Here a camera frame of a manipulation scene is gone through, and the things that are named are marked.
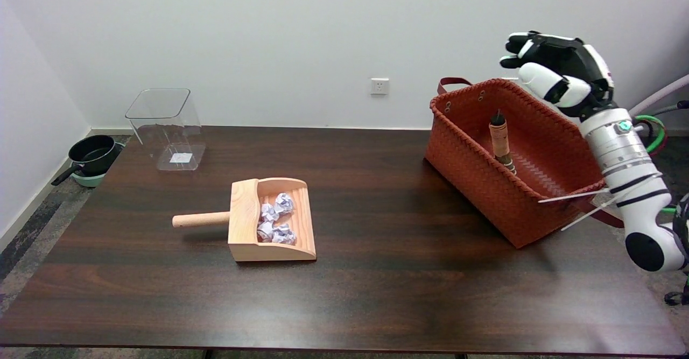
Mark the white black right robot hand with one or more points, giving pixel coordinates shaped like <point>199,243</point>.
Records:
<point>570,71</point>

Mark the brown straw hand broom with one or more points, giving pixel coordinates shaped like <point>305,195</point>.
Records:
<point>500,141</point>

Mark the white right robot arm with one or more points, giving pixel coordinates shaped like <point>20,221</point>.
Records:
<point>624,160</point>

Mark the orange woven basket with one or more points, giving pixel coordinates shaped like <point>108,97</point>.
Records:
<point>473,154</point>

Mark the crumpled white paper ball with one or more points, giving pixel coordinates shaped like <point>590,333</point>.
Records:
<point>284,235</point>
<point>265,231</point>
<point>285,203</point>
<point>268,212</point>

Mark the wooden dustpan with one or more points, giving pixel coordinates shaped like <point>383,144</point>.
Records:
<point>245,222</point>

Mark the clear plastic bin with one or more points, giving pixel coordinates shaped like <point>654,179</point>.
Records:
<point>167,127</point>

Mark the black frying pan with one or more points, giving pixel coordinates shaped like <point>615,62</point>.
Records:
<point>91,154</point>

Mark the green pot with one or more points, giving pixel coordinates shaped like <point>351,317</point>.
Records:
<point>89,178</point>

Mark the white wall socket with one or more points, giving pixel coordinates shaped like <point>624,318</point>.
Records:
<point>379,86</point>

